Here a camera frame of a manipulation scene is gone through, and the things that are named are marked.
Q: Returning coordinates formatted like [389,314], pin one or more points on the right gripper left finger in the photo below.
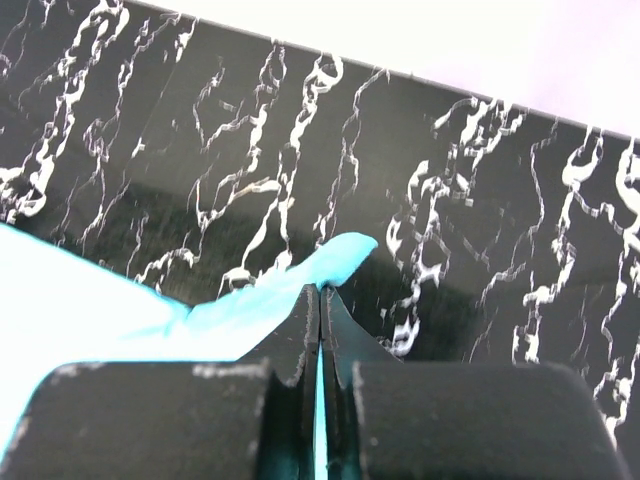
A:
[248,419]

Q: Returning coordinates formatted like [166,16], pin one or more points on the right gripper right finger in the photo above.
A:
[387,419]

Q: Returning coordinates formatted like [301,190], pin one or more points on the bright blue t shirt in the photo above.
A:
[57,308]

